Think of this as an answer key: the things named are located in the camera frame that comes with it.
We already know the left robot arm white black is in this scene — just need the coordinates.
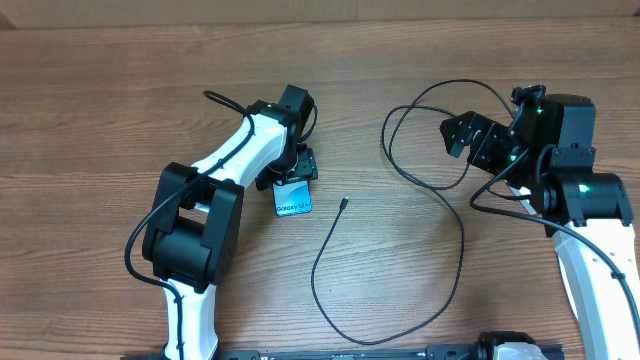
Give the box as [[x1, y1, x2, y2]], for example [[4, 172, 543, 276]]
[[138, 85, 318, 359]]

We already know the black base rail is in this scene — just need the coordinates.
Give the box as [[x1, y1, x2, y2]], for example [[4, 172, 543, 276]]
[[119, 330, 566, 360]]

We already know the white power strip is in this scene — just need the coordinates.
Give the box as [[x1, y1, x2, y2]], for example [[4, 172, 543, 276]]
[[510, 187, 531, 201]]

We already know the black USB charging cable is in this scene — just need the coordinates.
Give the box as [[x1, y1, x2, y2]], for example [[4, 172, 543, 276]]
[[310, 78, 516, 347]]

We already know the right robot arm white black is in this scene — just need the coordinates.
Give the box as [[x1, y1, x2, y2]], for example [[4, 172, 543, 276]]
[[440, 85, 639, 359]]

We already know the blue-screen Samsung Galaxy smartphone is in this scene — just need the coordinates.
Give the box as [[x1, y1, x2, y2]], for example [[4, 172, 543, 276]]
[[272, 180, 312, 217]]

